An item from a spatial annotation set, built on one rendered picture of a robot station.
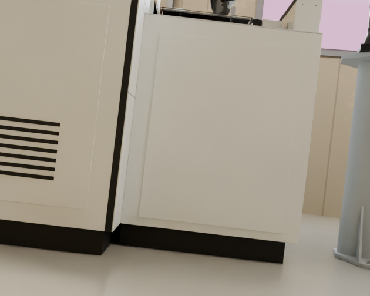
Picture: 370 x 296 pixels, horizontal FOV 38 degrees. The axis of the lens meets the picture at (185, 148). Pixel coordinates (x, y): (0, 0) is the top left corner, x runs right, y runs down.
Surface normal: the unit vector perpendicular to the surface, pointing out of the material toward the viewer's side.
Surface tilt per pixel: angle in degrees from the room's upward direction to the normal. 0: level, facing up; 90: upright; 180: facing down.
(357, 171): 90
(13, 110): 90
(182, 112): 90
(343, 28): 90
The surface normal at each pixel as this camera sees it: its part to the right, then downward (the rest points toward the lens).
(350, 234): -0.62, -0.07
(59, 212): 0.00, 0.00
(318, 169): -0.22, -0.03
